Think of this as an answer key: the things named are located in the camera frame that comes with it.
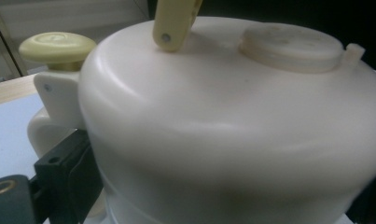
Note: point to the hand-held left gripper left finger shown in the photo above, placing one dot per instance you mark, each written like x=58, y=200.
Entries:
x=67, y=177

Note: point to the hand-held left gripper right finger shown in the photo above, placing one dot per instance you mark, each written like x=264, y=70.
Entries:
x=370, y=202

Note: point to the white table cover sheet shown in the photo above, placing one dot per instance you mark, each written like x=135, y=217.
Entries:
x=8, y=133

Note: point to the wooden table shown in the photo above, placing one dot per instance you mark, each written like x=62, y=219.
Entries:
x=8, y=88

